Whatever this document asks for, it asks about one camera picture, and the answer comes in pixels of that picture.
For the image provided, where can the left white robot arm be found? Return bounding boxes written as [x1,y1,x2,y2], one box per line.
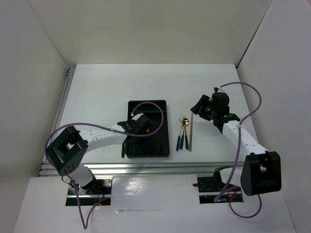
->
[44,120,160,194]

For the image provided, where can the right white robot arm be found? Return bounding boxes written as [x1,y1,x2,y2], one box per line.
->
[191,92,282,196]

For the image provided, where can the black cutlery tray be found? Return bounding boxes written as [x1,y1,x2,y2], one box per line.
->
[125,100,170,159]

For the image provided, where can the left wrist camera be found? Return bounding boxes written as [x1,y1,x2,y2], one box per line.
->
[131,113,153,132]

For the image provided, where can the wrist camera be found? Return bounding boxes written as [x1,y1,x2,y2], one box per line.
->
[131,113,153,132]
[214,87,225,93]

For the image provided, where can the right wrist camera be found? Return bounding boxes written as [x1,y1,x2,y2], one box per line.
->
[214,87,225,93]

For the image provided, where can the aluminium frame rail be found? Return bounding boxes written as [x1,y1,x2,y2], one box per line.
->
[38,63,267,176]

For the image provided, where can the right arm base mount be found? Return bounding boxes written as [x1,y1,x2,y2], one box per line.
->
[192,177,243,204]

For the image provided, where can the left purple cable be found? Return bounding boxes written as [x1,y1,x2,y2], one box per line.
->
[46,101,165,230]

